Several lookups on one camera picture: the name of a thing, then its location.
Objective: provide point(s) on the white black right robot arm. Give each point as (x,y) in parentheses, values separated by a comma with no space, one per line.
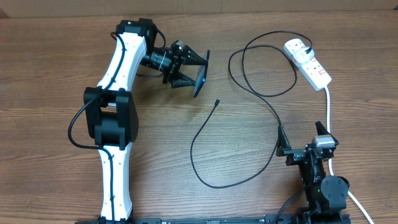
(326,194)

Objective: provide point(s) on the white power strip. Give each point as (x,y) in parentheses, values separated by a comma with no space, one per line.
(313,71)

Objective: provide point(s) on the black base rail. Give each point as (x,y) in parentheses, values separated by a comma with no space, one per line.
(267,219)

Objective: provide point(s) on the white charger adapter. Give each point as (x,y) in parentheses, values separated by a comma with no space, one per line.
(303,55)

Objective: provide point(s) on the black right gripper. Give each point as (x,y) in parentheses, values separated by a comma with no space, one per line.
(295,155)

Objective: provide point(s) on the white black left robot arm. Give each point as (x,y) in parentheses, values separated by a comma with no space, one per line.
(110,110)

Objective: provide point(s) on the black smartphone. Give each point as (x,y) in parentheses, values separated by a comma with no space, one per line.
(201,75)

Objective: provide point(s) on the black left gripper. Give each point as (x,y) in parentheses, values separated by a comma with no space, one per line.
(175,65)

